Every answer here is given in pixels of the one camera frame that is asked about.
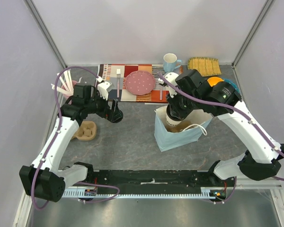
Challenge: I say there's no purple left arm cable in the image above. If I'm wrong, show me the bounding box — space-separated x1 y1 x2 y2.
30 66 121 210

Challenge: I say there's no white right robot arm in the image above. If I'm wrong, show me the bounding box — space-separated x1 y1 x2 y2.
160 70 284 186

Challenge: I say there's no blue polka dot plate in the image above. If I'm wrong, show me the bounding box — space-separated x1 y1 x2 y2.
223 79 240 93

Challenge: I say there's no pink handled fork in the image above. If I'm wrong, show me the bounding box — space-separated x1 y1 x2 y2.
116 69 121 98

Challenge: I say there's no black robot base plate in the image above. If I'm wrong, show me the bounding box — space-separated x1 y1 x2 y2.
83 170 234 195

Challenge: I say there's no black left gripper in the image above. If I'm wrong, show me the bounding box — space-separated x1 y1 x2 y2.
85 89 123 122

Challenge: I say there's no colourful patchwork placemat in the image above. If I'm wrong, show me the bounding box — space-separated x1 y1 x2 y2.
98 64 169 103

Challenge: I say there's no blue white paper bag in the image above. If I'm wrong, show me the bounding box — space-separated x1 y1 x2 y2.
154 106 213 152

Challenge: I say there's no yellow woven tray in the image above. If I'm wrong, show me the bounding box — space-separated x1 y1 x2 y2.
187 57 222 77

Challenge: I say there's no pink polka dot plate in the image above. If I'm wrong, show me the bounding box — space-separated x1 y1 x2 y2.
124 70 156 96

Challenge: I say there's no yellow bowl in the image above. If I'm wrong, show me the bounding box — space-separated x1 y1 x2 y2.
207 77 224 87

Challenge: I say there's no white paper coffee cup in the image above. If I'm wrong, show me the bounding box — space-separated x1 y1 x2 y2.
166 110 183 127

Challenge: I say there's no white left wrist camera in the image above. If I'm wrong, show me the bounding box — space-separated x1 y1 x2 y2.
97 81 114 100

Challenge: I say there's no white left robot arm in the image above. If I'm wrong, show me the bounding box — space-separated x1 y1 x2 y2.
19 81 123 202

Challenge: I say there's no pink straw holder cup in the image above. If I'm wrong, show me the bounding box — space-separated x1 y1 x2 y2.
64 80 78 99

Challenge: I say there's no brown cardboard cup carrier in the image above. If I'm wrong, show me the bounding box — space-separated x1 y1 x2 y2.
166 121 192 133

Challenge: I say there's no light blue mug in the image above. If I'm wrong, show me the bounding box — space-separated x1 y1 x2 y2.
163 53 182 73

